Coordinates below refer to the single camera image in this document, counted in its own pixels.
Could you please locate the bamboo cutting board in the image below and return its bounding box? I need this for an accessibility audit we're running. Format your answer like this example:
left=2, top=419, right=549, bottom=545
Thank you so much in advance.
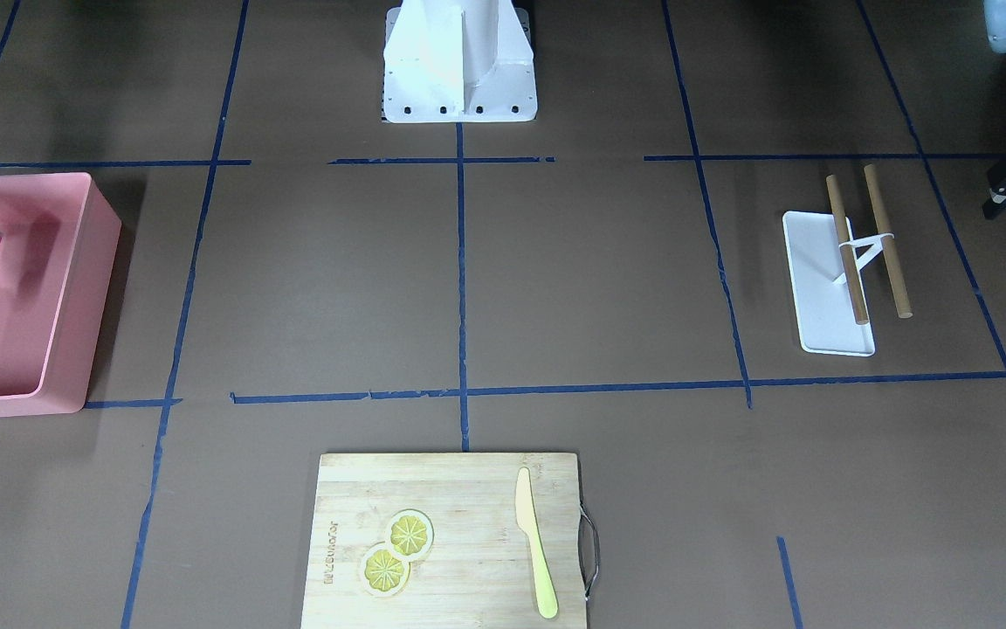
left=300, top=453, right=589, bottom=628

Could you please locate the pink plastic bin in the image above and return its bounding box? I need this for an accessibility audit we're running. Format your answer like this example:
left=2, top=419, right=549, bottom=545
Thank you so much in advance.
left=0, top=172, right=122, bottom=417

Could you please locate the lemon slice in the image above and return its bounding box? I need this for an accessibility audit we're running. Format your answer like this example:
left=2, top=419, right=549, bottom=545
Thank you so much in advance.
left=384, top=508, right=435, bottom=563
left=358, top=544, right=412, bottom=598

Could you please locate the yellow plastic knife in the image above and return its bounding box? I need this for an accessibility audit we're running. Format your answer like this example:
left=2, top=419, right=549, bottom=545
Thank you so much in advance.
left=514, top=468, right=559, bottom=619

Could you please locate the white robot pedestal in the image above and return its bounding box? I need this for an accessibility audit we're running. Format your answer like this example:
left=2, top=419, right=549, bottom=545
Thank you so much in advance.
left=381, top=1, right=539, bottom=124

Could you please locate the white rack tray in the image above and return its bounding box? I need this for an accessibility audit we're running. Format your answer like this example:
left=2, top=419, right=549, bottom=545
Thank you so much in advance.
left=782, top=211, right=875, bottom=357

